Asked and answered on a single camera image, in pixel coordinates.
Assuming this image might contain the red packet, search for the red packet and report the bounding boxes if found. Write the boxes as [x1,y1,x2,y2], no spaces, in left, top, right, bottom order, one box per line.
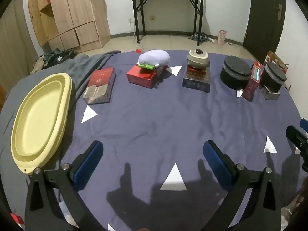
[10,212,25,225]

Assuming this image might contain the dark wooden door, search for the dark wooden door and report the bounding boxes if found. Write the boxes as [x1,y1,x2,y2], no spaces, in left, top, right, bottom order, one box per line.
[242,0,287,56]

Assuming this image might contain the beige ceramic lidded jar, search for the beige ceramic lidded jar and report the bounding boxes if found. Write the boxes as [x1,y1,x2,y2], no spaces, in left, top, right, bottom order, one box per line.
[187,49,209,71]

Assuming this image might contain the dark checked clothes heap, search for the dark checked clothes heap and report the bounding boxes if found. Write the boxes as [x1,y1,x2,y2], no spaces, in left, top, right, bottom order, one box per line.
[188,32,210,43]

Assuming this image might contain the pile of clothes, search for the pile of clothes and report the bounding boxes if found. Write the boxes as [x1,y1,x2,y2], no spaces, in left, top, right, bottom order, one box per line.
[30,49,80,75]

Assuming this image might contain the pale yellow plastic basin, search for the pale yellow plastic basin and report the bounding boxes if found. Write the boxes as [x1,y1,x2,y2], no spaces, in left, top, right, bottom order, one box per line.
[11,73,73,176]

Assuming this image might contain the red and silver carton box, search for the red and silver carton box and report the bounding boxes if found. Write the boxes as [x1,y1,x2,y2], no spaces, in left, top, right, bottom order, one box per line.
[82,67,116,105]

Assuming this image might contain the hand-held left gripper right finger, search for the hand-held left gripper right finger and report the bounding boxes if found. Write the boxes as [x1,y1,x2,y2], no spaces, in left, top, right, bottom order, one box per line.
[203,140,282,231]

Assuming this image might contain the slim red box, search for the slim red box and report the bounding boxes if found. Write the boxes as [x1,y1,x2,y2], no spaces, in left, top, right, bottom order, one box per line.
[241,62,263,102]

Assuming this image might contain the wooden wardrobe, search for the wooden wardrobe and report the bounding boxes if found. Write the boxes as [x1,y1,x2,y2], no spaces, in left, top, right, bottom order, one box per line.
[26,0,111,53]

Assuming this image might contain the small grey box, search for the small grey box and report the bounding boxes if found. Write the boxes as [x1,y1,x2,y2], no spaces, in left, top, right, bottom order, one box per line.
[260,85,281,101]

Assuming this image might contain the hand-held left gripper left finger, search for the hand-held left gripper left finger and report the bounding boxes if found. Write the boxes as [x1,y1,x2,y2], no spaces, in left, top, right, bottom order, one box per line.
[25,140,106,231]

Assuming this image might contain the white plug with cable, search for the white plug with cable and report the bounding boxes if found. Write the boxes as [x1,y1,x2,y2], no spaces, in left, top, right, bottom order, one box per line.
[128,18,136,38]

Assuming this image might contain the beige curtain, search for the beige curtain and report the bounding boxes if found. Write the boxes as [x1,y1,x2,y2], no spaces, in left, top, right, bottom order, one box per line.
[0,0,36,77]

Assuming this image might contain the cardboard box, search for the cardboard box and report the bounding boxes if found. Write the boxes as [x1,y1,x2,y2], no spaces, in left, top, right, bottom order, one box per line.
[265,50,289,74]

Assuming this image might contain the small black foam cylinder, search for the small black foam cylinder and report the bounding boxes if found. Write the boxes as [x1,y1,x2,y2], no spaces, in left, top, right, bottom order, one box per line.
[261,61,287,93]

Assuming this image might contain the dark carton box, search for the dark carton box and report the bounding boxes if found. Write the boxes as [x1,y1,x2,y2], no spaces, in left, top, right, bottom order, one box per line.
[182,64,211,93]

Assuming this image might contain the grey blanket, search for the grey blanket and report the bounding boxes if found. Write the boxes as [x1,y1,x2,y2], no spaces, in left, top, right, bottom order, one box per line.
[0,50,122,212]

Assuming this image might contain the pink paper bag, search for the pink paper bag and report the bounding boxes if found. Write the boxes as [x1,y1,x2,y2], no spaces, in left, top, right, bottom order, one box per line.
[217,30,227,46]

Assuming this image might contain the large black foam cylinder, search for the large black foam cylinder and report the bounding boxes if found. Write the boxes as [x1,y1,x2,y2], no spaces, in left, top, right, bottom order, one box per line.
[220,55,252,90]

